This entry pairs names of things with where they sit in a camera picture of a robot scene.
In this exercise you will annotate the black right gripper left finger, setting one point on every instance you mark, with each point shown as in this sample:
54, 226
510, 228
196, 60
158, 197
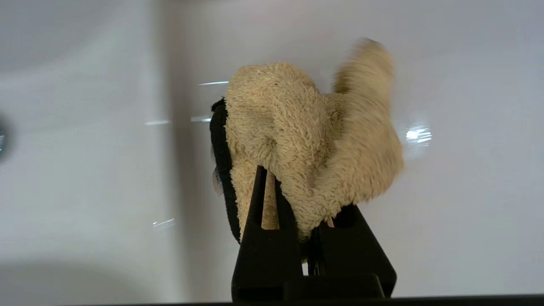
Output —
263, 255

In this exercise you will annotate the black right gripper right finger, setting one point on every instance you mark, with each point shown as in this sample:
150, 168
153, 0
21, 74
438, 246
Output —
357, 250

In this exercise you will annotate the yellow cleaning mitt black trim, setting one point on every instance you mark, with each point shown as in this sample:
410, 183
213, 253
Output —
297, 136

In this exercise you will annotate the white ceramic sink basin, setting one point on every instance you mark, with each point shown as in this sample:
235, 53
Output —
85, 191

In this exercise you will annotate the chrome drain stopper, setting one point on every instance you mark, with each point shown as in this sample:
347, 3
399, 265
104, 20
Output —
3, 138

